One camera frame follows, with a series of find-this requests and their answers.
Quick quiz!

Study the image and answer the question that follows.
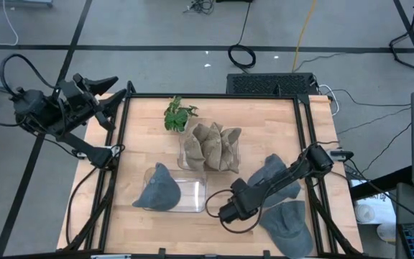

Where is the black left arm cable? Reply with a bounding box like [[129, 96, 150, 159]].
[[0, 53, 58, 99]]

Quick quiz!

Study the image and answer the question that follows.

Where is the black hanging cable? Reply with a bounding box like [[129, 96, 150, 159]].
[[227, 0, 257, 70]]

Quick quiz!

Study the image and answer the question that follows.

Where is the light beige baseball cap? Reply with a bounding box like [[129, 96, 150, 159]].
[[183, 124, 208, 173]]

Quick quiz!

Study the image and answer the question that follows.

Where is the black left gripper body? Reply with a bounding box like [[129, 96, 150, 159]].
[[54, 73, 116, 132]]

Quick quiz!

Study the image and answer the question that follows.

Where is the gray-blue baseball cap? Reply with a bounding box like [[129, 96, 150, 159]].
[[246, 153, 302, 209], [131, 162, 183, 212], [258, 200, 315, 259]]

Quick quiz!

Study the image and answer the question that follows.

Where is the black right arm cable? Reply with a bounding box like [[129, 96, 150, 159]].
[[205, 188, 264, 235]]

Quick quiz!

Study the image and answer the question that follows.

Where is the white round cup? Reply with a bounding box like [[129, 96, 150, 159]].
[[376, 222, 397, 242], [354, 203, 376, 224]]

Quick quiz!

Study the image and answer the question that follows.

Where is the black webcam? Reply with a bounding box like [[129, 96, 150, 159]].
[[331, 150, 354, 162]]

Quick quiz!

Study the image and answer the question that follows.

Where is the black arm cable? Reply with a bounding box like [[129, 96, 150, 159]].
[[205, 188, 264, 235], [0, 53, 58, 99]]

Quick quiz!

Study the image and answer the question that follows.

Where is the green plant in white pot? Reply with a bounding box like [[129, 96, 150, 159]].
[[162, 95, 199, 133]]

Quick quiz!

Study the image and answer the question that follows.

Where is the black floor cable tangle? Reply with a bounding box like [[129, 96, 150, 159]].
[[183, 0, 216, 15]]

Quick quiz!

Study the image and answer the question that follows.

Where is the yellow cable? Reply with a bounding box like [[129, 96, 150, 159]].
[[291, 0, 318, 73]]

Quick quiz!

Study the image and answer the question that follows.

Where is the clear plastic bin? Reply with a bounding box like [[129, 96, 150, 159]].
[[140, 166, 208, 214], [176, 124, 243, 175]]

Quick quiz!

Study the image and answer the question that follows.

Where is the black keyboard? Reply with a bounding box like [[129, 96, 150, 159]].
[[226, 73, 319, 97]]

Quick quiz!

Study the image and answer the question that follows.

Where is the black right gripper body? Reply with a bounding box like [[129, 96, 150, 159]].
[[218, 200, 248, 224]]

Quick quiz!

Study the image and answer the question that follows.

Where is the white cable loop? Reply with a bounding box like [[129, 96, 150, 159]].
[[318, 84, 340, 117]]

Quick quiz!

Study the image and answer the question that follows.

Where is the thin black floor cable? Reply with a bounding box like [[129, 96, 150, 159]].
[[338, 88, 412, 108]]

